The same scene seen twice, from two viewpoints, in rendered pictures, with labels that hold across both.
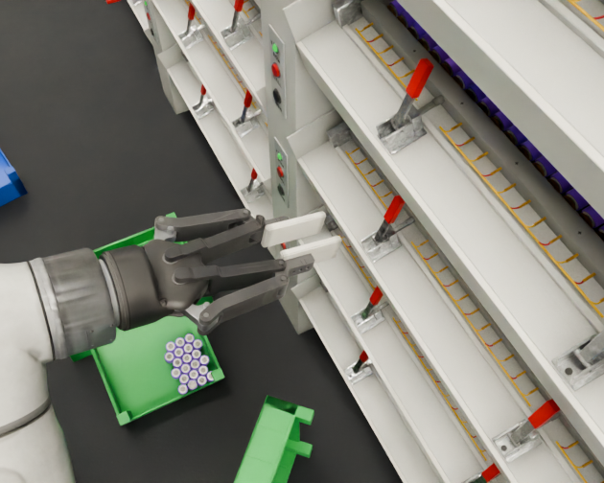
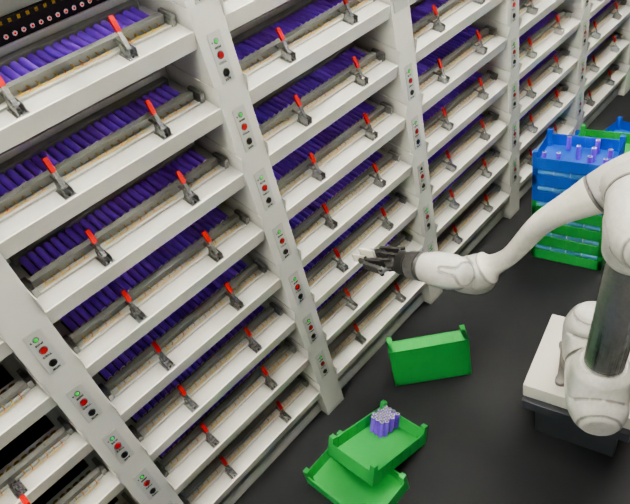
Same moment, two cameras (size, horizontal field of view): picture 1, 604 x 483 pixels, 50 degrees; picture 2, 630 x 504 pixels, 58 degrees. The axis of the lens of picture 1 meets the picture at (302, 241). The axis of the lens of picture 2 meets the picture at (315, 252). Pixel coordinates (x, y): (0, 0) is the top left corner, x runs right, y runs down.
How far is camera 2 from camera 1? 1.77 m
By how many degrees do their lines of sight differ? 65
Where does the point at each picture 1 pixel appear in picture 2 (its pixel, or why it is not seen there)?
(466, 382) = (377, 239)
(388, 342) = (358, 297)
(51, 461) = not seen: hidden behind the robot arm
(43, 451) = not seen: hidden behind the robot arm
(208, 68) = (234, 421)
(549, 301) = (368, 191)
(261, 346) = (357, 409)
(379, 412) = (373, 328)
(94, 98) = not seen: outside the picture
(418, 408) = (377, 283)
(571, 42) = (341, 154)
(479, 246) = (359, 204)
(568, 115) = (358, 152)
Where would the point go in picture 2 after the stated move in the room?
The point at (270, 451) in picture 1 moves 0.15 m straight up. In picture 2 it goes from (409, 342) to (404, 314)
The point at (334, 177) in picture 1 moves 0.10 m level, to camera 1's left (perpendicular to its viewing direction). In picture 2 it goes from (319, 288) to (330, 305)
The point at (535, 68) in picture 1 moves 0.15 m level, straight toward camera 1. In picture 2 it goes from (348, 158) to (394, 150)
